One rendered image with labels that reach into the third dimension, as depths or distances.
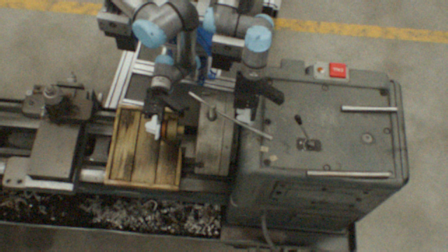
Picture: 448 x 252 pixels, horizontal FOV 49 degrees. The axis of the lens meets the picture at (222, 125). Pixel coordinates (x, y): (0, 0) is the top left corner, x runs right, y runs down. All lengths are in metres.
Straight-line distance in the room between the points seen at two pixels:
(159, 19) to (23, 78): 1.82
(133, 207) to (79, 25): 1.64
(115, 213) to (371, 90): 1.25
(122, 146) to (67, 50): 1.48
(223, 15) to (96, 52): 1.96
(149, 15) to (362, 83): 0.82
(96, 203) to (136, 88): 0.89
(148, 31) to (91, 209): 1.01
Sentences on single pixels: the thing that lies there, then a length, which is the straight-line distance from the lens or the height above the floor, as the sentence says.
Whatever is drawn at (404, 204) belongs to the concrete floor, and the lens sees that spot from 3.19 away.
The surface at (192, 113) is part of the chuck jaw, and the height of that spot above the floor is 1.15.
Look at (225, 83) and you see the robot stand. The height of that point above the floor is 0.23.
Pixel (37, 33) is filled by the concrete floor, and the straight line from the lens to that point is 3.59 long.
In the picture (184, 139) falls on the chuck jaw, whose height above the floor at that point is 1.11.
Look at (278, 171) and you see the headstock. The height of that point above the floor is 1.25.
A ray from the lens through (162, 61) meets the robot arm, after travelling 2.00.
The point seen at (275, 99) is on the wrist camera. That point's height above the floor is 1.44.
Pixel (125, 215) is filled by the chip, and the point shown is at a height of 0.58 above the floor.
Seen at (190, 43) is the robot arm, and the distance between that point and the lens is 1.95.
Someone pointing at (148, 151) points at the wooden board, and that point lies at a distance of 2.08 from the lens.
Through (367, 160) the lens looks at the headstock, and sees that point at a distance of 1.77.
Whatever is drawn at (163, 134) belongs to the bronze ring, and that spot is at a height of 1.10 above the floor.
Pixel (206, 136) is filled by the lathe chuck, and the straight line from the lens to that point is 1.74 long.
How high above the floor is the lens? 2.81
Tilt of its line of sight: 65 degrees down
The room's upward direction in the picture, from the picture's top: 9 degrees clockwise
